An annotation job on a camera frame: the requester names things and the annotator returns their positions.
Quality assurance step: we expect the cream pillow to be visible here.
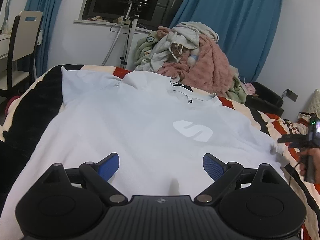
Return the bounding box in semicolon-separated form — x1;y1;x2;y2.
306;89;320;117

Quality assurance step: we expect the cream garment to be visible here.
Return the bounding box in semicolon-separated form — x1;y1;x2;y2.
172;21;219;42

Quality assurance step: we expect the striped fleece blanket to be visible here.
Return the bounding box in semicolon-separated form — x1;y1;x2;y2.
0;64;320;240

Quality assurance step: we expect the white chair with dark frame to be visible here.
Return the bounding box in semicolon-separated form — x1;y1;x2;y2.
0;10;43;98

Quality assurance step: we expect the black armchair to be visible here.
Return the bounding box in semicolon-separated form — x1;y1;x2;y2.
245;81;284;117

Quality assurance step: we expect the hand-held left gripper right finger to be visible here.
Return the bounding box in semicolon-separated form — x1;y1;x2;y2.
194;152;281;206

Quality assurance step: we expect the blue curtain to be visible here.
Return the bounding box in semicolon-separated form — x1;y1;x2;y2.
170;0;284;83
24;0;69;78

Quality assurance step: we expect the pink fluffy blanket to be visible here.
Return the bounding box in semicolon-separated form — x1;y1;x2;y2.
156;26;237;97

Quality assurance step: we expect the light blue t-shirt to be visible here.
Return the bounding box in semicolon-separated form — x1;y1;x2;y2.
0;66;285;240

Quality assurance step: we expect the pale green fleece cloth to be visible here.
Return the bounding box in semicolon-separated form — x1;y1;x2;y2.
226;75;248;104

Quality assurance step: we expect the garment steamer stand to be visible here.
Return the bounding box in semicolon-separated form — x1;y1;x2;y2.
102;0;149;70

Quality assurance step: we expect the person's right hand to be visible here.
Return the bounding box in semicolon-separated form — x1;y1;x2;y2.
299;147;320;178

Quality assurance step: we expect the wavy mirror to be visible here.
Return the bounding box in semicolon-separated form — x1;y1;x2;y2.
0;0;14;34

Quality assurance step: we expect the green printed blanket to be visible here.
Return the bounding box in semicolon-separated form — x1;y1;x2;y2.
134;34;160;72

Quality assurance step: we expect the grey hoodie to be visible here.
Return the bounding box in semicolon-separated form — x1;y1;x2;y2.
149;29;200;72

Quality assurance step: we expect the black wall socket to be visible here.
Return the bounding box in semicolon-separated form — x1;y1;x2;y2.
282;89;298;102

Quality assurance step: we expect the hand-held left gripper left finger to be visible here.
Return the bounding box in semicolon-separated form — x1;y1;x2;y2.
41;152;128;206

